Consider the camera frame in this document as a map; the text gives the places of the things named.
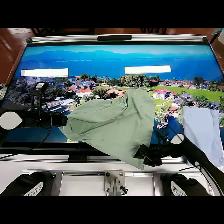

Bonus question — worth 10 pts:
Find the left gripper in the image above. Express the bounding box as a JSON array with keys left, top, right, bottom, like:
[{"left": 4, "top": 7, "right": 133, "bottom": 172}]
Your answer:
[{"left": 49, "top": 114, "right": 70, "bottom": 128}]

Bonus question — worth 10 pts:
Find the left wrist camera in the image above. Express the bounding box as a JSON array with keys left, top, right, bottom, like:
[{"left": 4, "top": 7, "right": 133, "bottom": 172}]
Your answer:
[{"left": 33, "top": 81, "right": 50, "bottom": 118}]

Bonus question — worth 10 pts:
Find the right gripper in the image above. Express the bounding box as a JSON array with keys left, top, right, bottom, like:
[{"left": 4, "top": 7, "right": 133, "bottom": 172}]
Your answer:
[{"left": 133, "top": 143, "right": 165, "bottom": 168}]

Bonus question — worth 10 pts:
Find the silver frame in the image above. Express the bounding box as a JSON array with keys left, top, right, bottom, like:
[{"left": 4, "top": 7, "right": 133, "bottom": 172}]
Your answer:
[{"left": 0, "top": 33, "right": 224, "bottom": 197}]

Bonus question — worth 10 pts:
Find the light blue garment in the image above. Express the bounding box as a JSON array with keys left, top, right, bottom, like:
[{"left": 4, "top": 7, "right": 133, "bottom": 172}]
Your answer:
[{"left": 181, "top": 105, "right": 224, "bottom": 168}]

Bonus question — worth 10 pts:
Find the green T-shirt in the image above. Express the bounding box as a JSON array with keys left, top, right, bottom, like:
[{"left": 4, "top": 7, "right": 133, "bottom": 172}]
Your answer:
[{"left": 61, "top": 88, "right": 156, "bottom": 170}]

